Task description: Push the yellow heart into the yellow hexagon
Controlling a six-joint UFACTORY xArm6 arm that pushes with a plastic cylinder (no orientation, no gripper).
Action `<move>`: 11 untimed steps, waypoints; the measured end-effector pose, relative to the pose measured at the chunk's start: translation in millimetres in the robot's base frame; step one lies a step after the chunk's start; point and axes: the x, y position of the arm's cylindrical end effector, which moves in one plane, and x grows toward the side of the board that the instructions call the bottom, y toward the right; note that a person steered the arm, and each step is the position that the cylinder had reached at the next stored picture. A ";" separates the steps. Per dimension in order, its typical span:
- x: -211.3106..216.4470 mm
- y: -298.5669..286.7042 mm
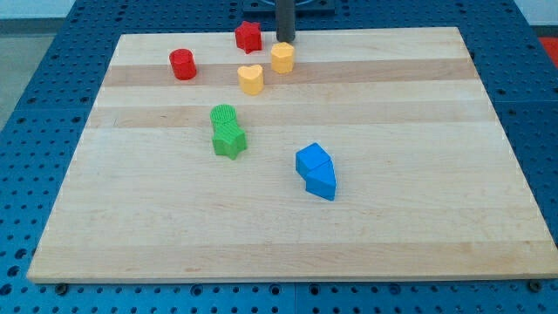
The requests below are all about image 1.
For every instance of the blue triangle block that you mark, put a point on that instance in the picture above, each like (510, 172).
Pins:
(321, 181)

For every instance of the yellow heart block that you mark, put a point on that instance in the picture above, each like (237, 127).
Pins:
(251, 79)

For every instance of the yellow hexagon block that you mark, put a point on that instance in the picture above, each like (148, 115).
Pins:
(282, 57)

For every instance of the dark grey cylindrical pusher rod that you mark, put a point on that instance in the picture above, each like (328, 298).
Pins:
(285, 20)

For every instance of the blue cube block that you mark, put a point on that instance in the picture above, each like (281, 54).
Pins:
(310, 158)

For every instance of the green star block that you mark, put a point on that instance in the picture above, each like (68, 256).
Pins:
(229, 140)

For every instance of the green cylinder block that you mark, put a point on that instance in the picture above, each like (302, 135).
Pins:
(222, 115)

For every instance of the red cylinder block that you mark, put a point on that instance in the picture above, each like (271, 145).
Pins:
(182, 63)

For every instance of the light wooden board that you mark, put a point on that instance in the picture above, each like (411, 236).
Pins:
(428, 186)

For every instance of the red star block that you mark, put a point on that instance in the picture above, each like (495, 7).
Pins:
(248, 36)

